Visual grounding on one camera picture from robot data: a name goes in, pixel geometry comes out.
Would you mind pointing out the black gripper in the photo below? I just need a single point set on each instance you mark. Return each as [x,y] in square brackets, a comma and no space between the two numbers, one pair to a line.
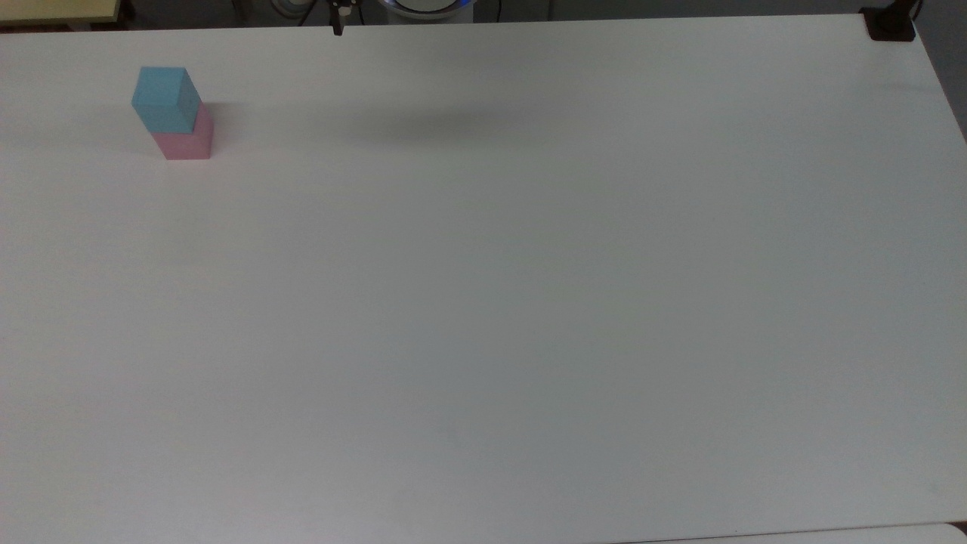
[341,3]

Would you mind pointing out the blue cube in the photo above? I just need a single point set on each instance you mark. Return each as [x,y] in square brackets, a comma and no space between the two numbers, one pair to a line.
[162,97]

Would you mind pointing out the pink cube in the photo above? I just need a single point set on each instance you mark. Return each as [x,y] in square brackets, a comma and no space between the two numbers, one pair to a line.
[189,142]

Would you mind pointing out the yellow side table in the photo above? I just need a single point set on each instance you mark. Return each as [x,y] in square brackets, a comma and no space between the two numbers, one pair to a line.
[57,10]

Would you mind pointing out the black table clamp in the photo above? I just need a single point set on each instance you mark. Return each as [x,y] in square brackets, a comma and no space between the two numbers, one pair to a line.
[891,24]

